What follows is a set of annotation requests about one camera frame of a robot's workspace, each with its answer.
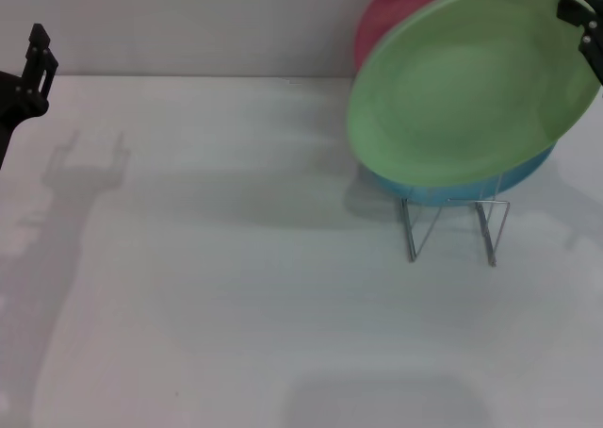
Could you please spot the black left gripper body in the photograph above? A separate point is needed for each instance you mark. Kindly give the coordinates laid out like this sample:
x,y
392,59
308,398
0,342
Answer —
x,y
7,103

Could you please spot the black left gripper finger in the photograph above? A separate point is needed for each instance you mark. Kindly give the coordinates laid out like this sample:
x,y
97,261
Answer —
x,y
35,84

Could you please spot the green round plate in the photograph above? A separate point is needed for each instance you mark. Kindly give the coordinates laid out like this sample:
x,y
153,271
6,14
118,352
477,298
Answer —
x,y
461,88

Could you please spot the teal round plate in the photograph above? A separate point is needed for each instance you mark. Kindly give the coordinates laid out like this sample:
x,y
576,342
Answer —
x,y
518,173

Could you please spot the red round plate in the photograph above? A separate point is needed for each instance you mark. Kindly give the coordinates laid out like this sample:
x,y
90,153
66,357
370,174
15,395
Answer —
x,y
381,18

